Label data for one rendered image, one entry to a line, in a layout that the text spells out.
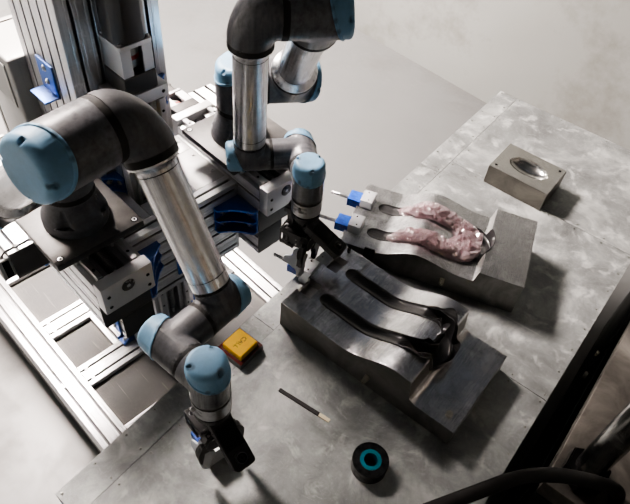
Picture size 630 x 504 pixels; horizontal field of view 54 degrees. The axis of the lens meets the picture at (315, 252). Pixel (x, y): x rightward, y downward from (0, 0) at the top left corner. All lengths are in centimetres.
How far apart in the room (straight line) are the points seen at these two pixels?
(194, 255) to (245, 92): 39
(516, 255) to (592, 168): 67
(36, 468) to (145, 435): 98
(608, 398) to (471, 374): 37
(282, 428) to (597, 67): 263
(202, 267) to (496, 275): 84
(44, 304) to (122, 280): 105
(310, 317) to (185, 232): 52
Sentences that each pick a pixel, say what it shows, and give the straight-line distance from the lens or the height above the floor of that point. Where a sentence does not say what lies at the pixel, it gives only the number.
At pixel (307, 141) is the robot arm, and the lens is 151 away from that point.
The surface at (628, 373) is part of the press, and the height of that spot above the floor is 78.
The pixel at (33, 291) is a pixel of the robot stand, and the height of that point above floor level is 21.
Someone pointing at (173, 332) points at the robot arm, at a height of 118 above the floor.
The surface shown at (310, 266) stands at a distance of 166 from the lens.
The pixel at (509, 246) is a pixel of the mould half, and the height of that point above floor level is 91.
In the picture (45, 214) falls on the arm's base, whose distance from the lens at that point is 152.
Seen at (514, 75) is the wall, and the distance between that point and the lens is 380.
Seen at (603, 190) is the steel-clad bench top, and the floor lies 80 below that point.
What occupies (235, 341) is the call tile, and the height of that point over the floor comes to 84.
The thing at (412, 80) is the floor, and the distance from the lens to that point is 401.
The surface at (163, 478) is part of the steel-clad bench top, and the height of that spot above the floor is 80.
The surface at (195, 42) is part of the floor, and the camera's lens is 421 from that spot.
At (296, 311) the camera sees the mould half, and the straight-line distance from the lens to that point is 152.
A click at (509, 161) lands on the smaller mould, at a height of 87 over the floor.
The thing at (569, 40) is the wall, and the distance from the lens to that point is 358.
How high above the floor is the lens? 212
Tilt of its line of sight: 48 degrees down
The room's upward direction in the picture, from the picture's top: 6 degrees clockwise
